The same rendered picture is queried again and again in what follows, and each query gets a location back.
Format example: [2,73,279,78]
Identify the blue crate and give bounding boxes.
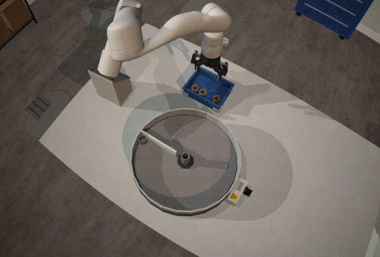
[182,67,235,113]

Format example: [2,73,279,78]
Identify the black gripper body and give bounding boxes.
[199,53,221,68]

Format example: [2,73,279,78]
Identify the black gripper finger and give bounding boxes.
[191,50,206,72]
[210,62,228,80]

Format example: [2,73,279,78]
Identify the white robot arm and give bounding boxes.
[97,0,232,77]

